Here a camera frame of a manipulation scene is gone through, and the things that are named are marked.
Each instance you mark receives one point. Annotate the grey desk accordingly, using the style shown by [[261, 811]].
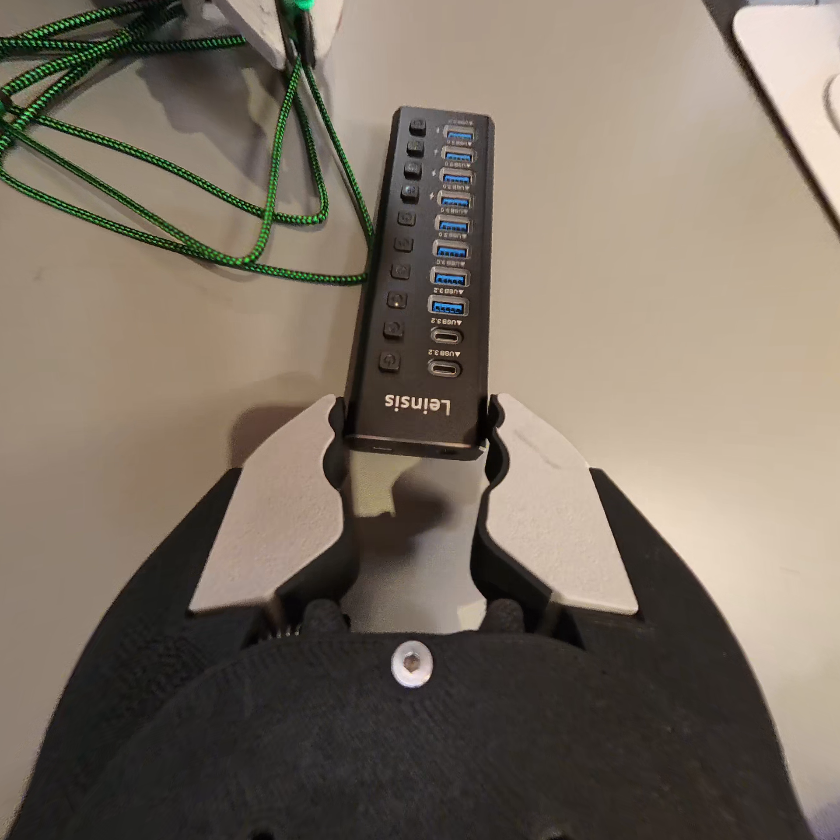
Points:
[[623, 295]]

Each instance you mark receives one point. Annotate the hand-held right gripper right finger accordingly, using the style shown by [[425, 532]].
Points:
[[558, 525]]

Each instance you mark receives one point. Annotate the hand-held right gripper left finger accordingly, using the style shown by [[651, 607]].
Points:
[[275, 518]]

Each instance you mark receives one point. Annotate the black USB hub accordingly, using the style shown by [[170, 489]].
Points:
[[417, 407]]

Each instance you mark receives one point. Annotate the white metal stand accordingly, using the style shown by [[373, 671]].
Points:
[[794, 79]]

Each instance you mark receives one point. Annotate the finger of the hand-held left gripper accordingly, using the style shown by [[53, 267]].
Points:
[[256, 23], [325, 26]]

